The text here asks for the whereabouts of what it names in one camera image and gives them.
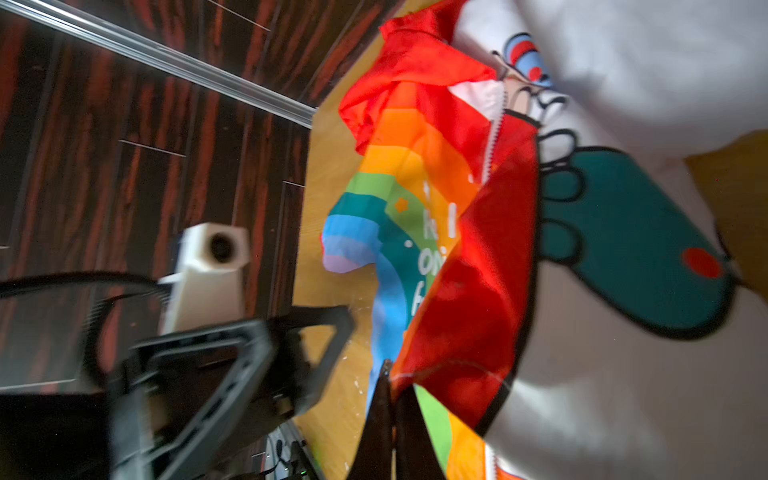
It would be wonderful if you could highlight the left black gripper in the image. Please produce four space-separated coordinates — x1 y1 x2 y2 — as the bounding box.
1 319 276 479

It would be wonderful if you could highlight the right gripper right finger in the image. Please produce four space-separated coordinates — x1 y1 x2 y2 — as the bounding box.
394 387 446 480

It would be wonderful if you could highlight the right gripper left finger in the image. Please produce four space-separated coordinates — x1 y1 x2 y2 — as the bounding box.
347 360 394 480

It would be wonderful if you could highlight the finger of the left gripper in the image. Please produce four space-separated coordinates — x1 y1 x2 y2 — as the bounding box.
263 305 356 421

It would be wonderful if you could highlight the colourful rainbow kids jacket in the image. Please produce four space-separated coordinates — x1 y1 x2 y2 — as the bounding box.
321 1 767 479

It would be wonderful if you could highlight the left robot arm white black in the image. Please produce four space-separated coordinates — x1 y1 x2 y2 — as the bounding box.
1 270 354 479

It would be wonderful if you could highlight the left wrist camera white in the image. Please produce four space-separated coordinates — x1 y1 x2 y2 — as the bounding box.
158 223 250 335

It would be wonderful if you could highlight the aluminium front rail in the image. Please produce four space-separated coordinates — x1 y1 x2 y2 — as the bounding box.
1 0 316 129

